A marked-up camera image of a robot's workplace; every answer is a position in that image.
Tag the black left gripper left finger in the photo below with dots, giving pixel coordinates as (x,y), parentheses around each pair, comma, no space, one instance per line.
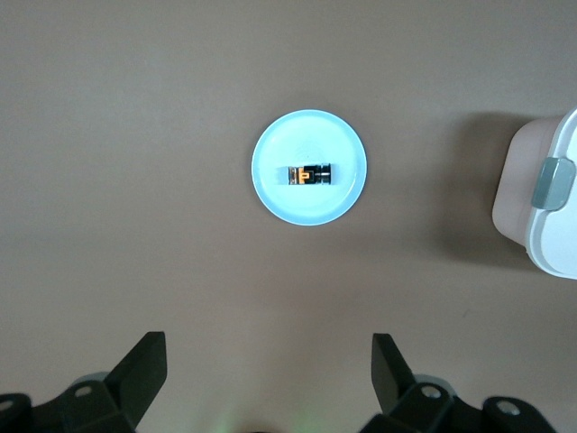
(135,383)

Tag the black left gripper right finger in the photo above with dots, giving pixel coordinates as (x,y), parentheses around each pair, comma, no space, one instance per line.
(396,388)

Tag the orange and black push-button switch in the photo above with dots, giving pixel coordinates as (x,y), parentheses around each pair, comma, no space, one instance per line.
(311,175)

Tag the white lidded storage box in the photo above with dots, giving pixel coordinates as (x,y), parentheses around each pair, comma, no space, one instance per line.
(554,243)

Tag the grey box lid clip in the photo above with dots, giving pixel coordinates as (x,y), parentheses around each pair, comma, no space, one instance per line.
(553,182)

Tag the light blue round plate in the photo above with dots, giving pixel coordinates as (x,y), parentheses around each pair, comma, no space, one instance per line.
(311,203)

